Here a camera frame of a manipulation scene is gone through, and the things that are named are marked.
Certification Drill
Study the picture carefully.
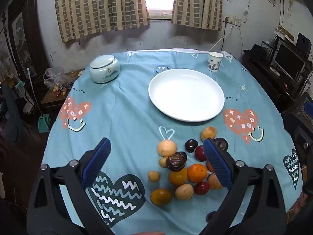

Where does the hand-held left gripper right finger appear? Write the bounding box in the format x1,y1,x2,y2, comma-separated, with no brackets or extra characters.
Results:
201,138,287,235

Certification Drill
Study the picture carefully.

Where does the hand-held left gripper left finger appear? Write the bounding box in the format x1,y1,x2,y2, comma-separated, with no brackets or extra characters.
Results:
26,137,115,235

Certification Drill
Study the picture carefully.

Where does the dark purple mangosteen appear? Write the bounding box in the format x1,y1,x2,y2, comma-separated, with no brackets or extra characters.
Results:
213,137,229,152

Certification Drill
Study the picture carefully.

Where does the large red plum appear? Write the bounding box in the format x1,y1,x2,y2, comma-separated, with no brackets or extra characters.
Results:
195,145,208,162

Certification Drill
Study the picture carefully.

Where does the striped tan round fruit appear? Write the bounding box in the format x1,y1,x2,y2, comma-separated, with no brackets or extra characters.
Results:
207,173,223,190

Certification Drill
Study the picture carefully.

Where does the large orange mandarin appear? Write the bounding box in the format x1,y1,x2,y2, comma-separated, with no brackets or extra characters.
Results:
187,164,208,183

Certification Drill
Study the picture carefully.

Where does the large tan round fruit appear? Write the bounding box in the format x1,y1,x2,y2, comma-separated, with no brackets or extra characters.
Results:
157,140,177,157
201,126,217,141

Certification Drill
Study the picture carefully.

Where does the small red plum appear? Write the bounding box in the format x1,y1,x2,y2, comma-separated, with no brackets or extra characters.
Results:
194,182,210,195

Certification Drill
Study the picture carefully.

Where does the wrinkled dark passion fruit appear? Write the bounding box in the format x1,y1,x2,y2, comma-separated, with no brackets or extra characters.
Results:
166,153,186,172

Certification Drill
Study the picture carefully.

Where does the yellow-orange tomato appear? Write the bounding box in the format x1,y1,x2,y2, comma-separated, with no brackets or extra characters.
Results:
169,168,188,186

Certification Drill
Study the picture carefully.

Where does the pale tan round fruit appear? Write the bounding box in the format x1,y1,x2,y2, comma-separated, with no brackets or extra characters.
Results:
175,183,194,200

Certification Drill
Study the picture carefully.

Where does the yellow green citrus fruit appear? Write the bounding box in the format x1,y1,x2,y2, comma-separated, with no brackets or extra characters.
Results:
150,188,172,205

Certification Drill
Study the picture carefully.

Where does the white oval plate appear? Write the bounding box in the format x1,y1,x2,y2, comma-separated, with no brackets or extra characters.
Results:
148,68,225,122

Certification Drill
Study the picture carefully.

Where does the light blue heart-print tablecloth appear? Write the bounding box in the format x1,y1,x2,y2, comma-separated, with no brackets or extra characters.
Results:
41,48,307,235

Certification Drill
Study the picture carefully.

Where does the green dustpan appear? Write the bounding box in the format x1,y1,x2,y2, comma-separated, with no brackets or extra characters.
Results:
38,114,51,133

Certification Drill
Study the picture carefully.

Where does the small wooden side table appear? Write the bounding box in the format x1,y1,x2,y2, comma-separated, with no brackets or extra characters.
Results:
40,69,85,118

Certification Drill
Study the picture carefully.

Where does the pale green ceramic jar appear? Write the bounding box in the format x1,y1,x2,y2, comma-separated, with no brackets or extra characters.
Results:
89,54,120,84

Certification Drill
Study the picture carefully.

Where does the clear plastic bag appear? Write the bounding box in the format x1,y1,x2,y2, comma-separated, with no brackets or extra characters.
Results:
43,67,74,97

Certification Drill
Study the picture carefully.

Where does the dark media stand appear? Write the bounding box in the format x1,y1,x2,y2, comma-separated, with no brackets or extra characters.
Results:
242,54,313,113

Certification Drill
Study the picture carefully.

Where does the dark chair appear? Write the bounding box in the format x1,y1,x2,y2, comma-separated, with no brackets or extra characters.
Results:
0,83,27,142

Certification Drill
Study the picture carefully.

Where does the printed paper cup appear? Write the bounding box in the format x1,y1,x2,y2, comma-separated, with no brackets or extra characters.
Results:
208,52,223,72

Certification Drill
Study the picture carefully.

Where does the black hat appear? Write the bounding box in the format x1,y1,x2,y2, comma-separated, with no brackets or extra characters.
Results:
243,44,268,58

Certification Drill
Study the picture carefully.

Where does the computer monitor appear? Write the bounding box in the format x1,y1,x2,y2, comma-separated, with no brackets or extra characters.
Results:
273,40,307,79

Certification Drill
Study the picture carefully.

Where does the dark framed picture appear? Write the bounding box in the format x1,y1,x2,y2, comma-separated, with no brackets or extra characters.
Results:
7,5,42,79

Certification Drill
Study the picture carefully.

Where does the white power strip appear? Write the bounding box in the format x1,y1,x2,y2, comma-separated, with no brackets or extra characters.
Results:
224,17,241,27

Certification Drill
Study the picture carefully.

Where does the black speaker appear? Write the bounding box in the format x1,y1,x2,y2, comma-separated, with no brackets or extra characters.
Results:
297,32,312,54

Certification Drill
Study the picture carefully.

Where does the striped beige curtain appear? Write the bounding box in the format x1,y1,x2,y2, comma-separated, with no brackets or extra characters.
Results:
172,0,223,31
54,0,150,43

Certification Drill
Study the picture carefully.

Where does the white power cable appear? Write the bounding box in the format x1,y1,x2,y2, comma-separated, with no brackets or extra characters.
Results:
209,24,234,53

